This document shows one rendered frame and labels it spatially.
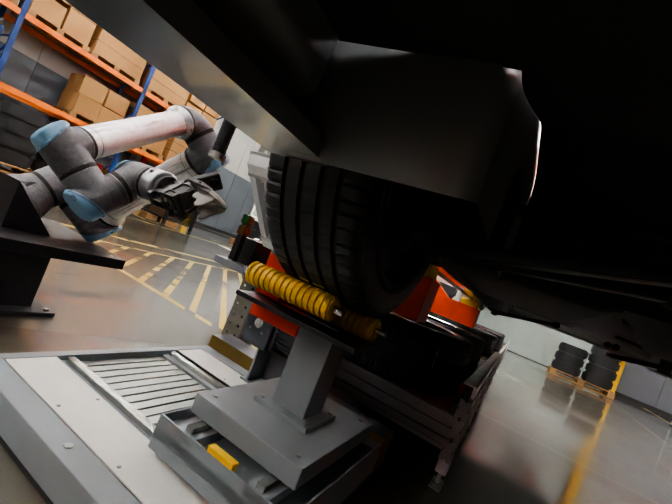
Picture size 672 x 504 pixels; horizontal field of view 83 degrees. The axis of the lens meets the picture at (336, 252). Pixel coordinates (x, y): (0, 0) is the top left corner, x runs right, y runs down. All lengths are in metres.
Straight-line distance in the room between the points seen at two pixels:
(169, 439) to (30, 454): 0.25
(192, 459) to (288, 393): 0.25
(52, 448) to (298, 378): 0.49
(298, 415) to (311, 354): 0.14
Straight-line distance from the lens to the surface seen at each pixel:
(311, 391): 0.95
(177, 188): 1.01
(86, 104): 11.30
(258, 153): 0.85
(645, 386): 14.28
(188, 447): 0.92
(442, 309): 3.29
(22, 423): 1.06
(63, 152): 1.11
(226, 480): 0.86
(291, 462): 0.83
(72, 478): 0.92
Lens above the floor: 0.61
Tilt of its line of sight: 1 degrees up
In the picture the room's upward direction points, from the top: 22 degrees clockwise
